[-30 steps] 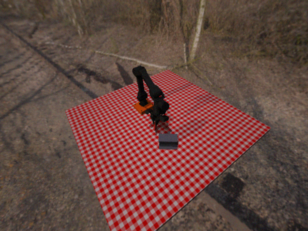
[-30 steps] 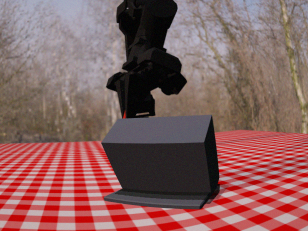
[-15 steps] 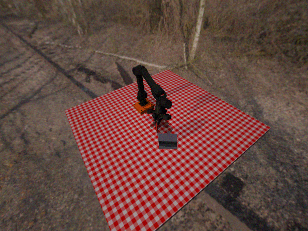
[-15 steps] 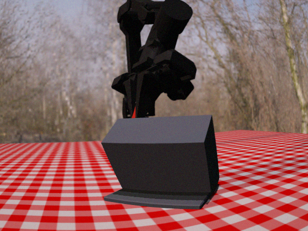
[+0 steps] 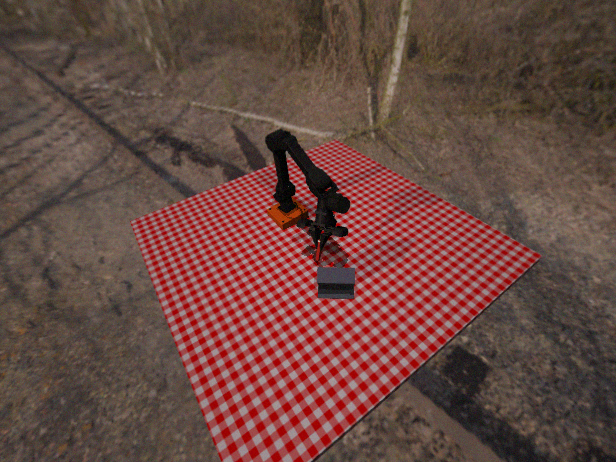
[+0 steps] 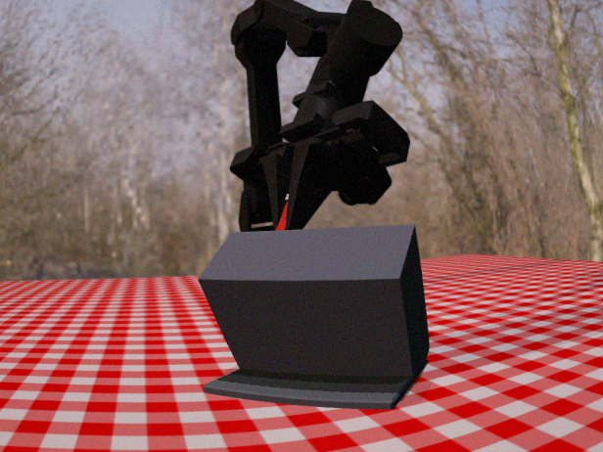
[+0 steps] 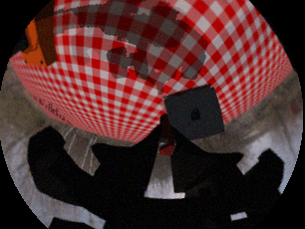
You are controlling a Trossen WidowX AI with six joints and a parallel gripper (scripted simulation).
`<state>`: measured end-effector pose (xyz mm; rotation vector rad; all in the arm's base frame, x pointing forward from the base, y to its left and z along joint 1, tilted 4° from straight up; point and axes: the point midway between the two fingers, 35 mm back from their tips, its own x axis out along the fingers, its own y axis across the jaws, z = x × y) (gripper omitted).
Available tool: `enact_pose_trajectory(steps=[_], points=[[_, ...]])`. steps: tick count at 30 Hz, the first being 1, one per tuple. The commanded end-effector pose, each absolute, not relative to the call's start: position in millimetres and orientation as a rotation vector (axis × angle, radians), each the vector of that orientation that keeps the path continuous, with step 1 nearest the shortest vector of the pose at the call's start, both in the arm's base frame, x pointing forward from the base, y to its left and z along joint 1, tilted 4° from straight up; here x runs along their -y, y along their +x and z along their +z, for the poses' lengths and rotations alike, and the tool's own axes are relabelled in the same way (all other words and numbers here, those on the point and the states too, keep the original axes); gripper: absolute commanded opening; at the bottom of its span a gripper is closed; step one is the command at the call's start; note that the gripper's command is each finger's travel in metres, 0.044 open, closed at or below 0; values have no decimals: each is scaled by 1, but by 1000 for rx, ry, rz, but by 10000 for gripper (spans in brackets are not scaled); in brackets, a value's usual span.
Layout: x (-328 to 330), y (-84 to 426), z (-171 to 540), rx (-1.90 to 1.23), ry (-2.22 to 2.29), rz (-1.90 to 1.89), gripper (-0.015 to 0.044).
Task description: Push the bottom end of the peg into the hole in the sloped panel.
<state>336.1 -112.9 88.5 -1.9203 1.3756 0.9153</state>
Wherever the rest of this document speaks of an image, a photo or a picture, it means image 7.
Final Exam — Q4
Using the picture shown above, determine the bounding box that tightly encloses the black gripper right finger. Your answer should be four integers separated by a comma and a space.
169, 126, 244, 194

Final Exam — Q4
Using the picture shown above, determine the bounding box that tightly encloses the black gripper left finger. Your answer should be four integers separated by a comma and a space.
92, 125, 161, 191

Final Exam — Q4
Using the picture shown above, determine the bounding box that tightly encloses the dark red peg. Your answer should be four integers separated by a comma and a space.
157, 114, 176, 155

